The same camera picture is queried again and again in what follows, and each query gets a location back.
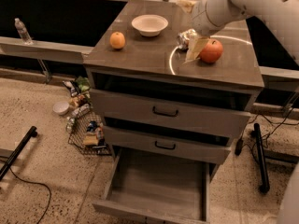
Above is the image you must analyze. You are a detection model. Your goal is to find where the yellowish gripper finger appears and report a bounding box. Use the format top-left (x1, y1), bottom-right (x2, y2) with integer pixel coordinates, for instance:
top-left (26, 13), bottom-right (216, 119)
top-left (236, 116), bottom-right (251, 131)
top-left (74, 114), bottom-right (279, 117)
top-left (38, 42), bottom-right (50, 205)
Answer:
top-left (176, 0), bottom-right (195, 14)
top-left (185, 35), bottom-right (209, 62)

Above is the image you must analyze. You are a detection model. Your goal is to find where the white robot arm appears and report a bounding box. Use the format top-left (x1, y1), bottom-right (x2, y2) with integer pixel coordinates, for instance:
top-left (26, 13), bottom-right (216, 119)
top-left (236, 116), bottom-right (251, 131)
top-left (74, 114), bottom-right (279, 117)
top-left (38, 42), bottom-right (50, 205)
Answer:
top-left (177, 0), bottom-right (299, 64)

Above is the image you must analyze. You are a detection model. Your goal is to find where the grey drawer cabinet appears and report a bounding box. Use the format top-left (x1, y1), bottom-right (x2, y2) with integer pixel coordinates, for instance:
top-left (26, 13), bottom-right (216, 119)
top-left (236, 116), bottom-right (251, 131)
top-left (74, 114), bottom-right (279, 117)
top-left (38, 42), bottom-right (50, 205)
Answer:
top-left (82, 1), bottom-right (265, 224)

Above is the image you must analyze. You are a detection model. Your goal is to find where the top grey drawer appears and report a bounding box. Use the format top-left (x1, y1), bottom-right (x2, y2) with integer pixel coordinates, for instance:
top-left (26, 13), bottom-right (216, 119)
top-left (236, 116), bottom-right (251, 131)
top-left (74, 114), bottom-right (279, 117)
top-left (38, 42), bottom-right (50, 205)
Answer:
top-left (90, 89), bottom-right (249, 138)

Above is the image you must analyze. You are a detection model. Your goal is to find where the middle grey drawer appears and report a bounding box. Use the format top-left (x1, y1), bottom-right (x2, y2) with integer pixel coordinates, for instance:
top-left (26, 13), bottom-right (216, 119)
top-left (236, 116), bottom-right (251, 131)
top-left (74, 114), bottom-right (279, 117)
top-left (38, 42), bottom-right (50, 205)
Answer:
top-left (104, 126), bottom-right (231, 164)

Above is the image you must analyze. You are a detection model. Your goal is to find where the open bottom grey drawer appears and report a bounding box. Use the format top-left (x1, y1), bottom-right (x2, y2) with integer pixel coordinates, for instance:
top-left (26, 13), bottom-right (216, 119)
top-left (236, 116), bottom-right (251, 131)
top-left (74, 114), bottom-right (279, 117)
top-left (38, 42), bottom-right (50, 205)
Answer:
top-left (93, 148), bottom-right (210, 224)

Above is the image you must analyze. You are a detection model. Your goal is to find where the red apple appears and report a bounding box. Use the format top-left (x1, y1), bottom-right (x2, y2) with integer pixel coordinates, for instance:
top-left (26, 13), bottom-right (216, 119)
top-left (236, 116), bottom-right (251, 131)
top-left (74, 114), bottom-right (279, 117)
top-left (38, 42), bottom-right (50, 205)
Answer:
top-left (199, 38), bottom-right (223, 63)

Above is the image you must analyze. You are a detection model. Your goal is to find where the white bowl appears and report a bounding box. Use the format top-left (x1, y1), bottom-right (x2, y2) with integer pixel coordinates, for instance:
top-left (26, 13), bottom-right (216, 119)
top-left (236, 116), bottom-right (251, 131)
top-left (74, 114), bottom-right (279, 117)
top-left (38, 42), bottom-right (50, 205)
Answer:
top-left (131, 15), bottom-right (168, 37)

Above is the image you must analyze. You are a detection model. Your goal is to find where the orange fruit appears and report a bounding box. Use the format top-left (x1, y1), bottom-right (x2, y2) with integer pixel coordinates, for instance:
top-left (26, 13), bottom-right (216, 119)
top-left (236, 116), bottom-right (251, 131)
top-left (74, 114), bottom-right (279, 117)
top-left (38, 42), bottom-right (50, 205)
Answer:
top-left (109, 32), bottom-right (125, 49)

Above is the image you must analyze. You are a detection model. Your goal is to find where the green snack bag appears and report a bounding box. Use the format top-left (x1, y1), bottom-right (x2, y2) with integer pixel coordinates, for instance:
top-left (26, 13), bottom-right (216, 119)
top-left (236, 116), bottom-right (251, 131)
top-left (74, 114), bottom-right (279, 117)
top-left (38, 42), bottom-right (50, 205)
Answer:
top-left (75, 77), bottom-right (91, 92)

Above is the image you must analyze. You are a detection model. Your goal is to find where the blue packaged item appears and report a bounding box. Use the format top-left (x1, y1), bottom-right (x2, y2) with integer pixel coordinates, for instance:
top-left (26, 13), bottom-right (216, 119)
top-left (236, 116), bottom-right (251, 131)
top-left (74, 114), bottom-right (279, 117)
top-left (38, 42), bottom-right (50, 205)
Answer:
top-left (86, 120), bottom-right (99, 133)

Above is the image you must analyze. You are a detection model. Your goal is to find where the small white cup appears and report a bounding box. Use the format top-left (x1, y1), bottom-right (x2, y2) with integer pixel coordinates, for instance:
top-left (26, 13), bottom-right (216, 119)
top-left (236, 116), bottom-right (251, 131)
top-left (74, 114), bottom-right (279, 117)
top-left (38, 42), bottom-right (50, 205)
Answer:
top-left (52, 102), bottom-right (69, 116)

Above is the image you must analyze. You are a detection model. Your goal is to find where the grey side shelf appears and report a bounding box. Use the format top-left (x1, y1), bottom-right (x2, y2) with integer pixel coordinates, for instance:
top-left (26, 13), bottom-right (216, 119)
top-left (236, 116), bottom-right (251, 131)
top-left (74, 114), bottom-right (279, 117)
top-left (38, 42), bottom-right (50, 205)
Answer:
top-left (0, 36), bottom-right (93, 64)

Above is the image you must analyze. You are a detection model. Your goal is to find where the clear water bottle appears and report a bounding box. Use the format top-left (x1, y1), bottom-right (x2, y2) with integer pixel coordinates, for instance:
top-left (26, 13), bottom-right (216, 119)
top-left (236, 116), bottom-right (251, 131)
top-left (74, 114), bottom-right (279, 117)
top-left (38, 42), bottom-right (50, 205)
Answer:
top-left (15, 18), bottom-right (33, 45)

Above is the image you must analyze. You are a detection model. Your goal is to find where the black bar left floor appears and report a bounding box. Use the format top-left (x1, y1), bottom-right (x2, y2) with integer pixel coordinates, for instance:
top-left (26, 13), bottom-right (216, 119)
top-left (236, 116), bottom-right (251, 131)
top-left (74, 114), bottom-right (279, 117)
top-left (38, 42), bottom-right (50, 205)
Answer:
top-left (0, 126), bottom-right (37, 181)

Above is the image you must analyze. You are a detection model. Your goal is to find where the black cable right floor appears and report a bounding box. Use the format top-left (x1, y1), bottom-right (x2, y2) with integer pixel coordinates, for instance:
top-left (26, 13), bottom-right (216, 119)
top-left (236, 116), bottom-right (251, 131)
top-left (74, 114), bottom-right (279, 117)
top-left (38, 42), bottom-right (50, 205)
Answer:
top-left (242, 105), bottom-right (299, 163)

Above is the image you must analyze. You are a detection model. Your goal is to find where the black cable floor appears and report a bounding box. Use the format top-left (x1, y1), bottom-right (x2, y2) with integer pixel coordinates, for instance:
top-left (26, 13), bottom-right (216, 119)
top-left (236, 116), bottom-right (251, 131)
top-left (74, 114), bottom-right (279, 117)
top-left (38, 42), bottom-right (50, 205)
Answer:
top-left (0, 159), bottom-right (52, 224)
top-left (242, 105), bottom-right (299, 163)

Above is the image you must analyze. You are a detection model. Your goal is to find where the black wire basket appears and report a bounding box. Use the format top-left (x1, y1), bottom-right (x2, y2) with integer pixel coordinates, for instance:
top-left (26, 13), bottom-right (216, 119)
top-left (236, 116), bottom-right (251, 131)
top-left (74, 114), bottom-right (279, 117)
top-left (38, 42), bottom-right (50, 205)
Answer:
top-left (66, 111), bottom-right (110, 156)

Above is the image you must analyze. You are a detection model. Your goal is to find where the black cable left floor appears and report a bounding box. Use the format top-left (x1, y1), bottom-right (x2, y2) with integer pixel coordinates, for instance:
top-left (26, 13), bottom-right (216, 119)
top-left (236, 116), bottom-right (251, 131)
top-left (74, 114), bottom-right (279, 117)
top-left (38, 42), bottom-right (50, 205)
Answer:
top-left (0, 159), bottom-right (52, 224)

